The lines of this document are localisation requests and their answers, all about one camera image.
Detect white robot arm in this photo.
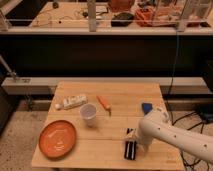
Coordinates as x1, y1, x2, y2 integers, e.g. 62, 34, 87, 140
125, 108, 213, 165

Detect clear plastic cup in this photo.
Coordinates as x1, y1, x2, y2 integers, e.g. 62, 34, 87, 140
79, 103, 97, 127

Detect orange ceramic plate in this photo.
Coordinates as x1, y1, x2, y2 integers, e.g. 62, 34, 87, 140
39, 120, 77, 159

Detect blue cloth object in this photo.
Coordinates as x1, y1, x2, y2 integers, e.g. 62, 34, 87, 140
141, 103, 153, 114

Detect white tube bottle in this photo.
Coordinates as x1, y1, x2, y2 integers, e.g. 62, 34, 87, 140
55, 94, 88, 110

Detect black bag on bench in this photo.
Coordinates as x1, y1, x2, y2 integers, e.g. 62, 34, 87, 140
111, 12, 134, 27

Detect orange tool case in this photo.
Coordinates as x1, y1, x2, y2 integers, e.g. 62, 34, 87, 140
135, 8, 178, 27

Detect orange handled knife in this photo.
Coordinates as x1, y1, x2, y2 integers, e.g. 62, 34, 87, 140
97, 96, 111, 116

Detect blue hanging cable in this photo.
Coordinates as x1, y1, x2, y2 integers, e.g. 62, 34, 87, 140
166, 32, 180, 96

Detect black floor cables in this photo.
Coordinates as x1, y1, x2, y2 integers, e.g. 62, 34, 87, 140
171, 110, 213, 171

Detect white vertical post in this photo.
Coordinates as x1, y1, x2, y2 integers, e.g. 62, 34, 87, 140
87, 0, 96, 32

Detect metal clamp bracket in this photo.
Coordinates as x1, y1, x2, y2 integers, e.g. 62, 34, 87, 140
0, 54, 30, 83

